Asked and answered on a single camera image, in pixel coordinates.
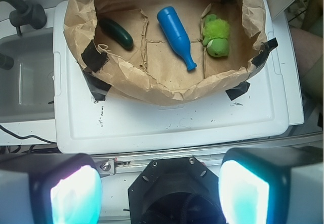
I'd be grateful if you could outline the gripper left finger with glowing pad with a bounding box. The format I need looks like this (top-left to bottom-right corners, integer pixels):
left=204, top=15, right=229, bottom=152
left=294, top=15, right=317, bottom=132
left=1, top=153, right=102, bottom=223

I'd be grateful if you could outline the white plastic tray lid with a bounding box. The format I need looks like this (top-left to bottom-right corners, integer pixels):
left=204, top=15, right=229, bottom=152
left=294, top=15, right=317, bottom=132
left=53, top=0, right=289, bottom=154

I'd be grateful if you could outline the black thin cable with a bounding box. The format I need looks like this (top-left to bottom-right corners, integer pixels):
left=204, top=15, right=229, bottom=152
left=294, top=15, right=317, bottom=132
left=0, top=124, right=57, bottom=144

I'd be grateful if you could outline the dark grey toy faucet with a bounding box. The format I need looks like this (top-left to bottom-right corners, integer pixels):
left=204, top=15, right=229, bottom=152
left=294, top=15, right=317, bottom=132
left=1, top=0, right=47, bottom=36

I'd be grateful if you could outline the dark green toy cucumber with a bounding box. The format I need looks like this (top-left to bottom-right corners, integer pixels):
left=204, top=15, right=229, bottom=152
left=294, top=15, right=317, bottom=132
left=99, top=18, right=134, bottom=50

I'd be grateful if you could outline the brown paper bag basin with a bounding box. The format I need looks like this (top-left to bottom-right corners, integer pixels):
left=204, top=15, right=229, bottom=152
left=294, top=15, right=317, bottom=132
left=64, top=0, right=267, bottom=106

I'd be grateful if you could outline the blue plastic bottle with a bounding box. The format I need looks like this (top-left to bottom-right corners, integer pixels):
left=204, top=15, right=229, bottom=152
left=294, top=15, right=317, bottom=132
left=157, top=6, right=197, bottom=71

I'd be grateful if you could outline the aluminium rail with bracket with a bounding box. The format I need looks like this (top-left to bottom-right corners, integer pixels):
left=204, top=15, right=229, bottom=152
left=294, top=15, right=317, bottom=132
left=93, top=154, right=224, bottom=177

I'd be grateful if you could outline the green plush turtle toy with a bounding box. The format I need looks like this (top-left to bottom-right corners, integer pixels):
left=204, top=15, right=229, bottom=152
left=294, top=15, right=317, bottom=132
left=202, top=14, right=230, bottom=58

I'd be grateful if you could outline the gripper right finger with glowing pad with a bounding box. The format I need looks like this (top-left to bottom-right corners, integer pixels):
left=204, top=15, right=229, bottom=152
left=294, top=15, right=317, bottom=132
left=218, top=147, right=323, bottom=223

